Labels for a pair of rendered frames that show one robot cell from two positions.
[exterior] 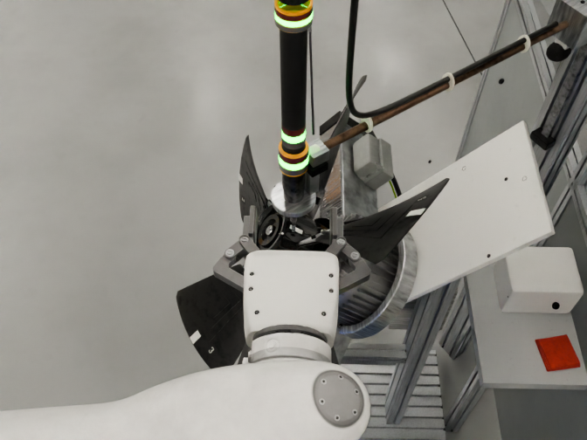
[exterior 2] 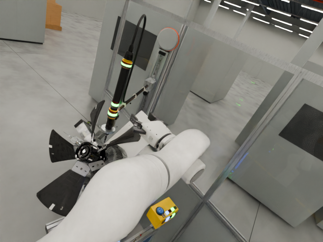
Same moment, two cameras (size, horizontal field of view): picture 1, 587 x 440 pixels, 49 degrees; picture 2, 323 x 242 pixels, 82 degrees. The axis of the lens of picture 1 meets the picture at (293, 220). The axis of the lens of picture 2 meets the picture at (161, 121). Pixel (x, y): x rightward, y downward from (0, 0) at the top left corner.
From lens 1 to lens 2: 0.53 m
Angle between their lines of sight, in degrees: 47
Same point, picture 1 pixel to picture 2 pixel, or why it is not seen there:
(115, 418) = (169, 150)
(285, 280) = (156, 126)
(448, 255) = (135, 146)
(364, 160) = (97, 130)
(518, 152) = (143, 116)
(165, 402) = (180, 140)
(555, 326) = not seen: hidden behind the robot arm
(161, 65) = not seen: outside the picture
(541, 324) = not seen: hidden behind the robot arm
